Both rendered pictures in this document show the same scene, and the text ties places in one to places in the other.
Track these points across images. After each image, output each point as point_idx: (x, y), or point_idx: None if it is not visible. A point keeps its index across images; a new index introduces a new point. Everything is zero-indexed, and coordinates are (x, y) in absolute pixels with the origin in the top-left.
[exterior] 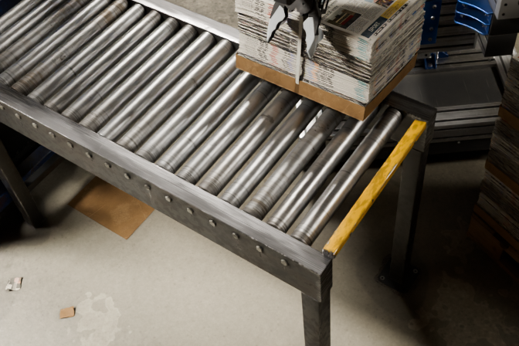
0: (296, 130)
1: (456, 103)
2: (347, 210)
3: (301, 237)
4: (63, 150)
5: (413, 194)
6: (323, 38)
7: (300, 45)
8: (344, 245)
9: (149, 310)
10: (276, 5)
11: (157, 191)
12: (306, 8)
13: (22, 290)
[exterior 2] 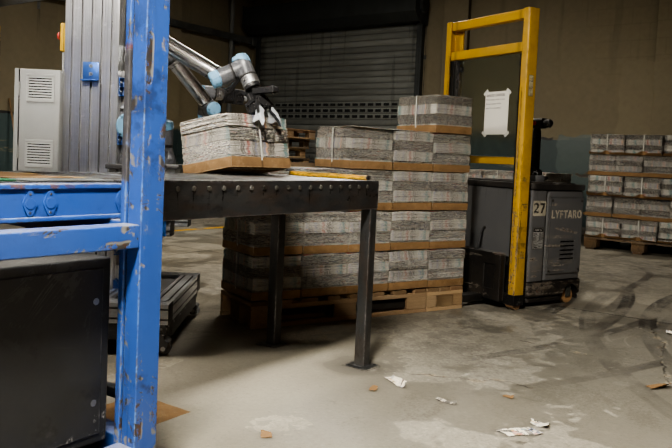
0: None
1: (168, 284)
2: (210, 349)
3: None
4: (253, 204)
5: (284, 239)
6: (268, 124)
7: (260, 133)
8: (242, 352)
9: (276, 405)
10: (258, 105)
11: (315, 186)
12: (269, 103)
13: None
